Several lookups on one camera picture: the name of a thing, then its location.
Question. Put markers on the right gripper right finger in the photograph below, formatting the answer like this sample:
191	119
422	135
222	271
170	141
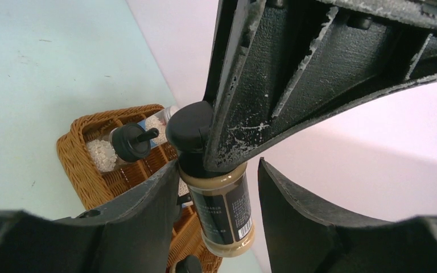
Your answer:
306	233

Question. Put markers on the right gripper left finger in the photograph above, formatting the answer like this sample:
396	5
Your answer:
131	233

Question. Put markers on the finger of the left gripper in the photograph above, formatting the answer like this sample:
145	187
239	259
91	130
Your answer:
278	67

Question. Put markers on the small black pepper jar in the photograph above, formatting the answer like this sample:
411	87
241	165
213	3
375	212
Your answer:
221	199
190	264

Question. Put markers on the black-top clear shaker bottle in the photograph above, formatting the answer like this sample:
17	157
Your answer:
121	147

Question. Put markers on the silver-lid salt jar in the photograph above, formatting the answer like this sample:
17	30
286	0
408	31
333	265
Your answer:
159	121

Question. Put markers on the brown wicker divided basket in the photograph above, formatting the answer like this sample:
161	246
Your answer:
95	188

